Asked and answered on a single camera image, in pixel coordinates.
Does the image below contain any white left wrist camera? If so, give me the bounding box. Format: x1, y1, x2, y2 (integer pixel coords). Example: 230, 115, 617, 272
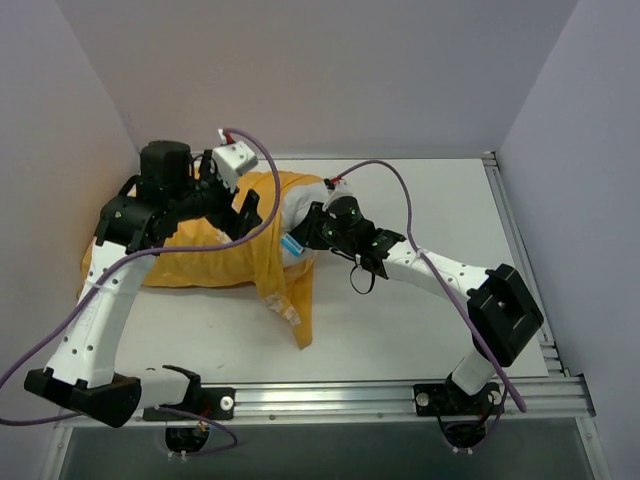
209, 129, 258, 191

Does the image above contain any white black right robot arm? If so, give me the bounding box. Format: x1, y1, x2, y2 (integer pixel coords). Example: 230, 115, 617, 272
291, 195, 544, 413

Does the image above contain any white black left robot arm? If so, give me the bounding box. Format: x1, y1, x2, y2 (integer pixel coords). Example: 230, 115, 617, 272
24, 139, 261, 428

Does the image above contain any blue white pillow label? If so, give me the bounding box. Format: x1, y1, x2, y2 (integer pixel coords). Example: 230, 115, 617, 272
280, 234, 305, 257

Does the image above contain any white pillow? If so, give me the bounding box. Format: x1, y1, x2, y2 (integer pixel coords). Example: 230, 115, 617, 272
280, 180, 328, 268

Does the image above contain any orange pillowcase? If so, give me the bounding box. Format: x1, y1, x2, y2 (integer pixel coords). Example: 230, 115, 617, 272
77, 169, 321, 351

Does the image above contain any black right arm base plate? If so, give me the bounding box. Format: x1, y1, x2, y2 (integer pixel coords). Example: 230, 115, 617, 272
412, 382, 502, 417

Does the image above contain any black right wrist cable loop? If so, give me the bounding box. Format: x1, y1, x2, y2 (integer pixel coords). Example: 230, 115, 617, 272
348, 262, 376, 296

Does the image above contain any aluminium front rail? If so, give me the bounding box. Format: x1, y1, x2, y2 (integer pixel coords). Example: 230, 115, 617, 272
54, 377, 596, 431

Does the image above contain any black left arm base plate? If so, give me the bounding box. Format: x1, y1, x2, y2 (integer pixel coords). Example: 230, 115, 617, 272
142, 386, 236, 422

